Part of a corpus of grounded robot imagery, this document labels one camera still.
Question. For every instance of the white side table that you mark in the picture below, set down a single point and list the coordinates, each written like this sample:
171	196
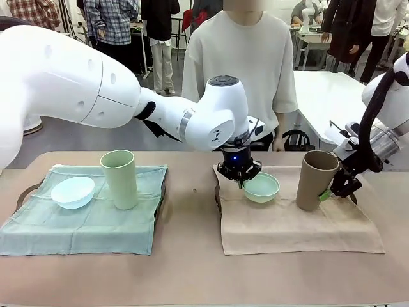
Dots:
319	96

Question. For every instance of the person's left hand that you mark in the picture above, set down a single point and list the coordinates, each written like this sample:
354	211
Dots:
278	144

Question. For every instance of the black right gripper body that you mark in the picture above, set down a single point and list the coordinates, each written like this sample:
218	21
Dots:
350	163

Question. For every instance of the beige cloth mat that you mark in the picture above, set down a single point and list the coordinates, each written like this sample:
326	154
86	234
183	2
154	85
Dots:
287	230

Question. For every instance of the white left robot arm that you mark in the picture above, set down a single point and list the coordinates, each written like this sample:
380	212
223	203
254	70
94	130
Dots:
64	80

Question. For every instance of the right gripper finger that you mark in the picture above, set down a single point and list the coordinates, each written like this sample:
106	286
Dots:
351	188
337	184

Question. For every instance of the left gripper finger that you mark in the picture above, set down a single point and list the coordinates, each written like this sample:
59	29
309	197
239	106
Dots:
225	172
255	171

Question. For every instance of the black bag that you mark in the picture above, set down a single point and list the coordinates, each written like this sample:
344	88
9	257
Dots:
297	140

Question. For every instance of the person in blue plaid shirt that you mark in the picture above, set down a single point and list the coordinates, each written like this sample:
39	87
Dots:
108	19

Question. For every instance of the person in dark coat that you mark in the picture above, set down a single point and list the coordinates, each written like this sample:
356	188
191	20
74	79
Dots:
345	25

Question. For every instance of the tall brown cup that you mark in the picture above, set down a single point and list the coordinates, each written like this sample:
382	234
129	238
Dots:
311	185

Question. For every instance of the pale blue bowl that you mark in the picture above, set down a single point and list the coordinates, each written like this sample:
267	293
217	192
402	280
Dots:
72	192

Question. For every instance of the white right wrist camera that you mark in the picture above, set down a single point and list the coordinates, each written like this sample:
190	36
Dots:
350	128

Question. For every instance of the white background desk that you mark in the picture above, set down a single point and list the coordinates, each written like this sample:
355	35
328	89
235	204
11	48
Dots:
313	40

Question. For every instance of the person's left forearm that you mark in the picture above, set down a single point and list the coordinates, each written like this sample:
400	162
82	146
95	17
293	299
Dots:
284	124

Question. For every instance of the person in black top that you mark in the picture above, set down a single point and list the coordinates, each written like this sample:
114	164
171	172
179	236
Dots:
159	19

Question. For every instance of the pale green bowl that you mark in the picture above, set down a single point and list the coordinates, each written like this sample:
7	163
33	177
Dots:
265	192

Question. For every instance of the tall pale green cup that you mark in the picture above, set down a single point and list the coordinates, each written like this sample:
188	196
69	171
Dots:
121	185

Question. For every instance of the person in white shirt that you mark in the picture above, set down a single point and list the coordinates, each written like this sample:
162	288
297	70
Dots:
239	48

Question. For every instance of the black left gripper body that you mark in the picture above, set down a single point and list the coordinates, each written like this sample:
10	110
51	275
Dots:
236	163

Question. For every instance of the seated background person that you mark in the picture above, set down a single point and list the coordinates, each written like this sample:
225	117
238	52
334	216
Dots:
298	12

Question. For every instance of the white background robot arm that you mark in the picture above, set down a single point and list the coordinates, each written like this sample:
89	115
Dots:
307	12

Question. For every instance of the person in red plaid shirt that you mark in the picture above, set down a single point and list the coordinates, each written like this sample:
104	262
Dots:
32	12

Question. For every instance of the person in black trousers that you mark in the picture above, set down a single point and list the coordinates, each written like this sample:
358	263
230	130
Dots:
383	16

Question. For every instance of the green cloth mat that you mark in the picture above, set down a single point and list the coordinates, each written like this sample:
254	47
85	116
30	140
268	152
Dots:
96	230

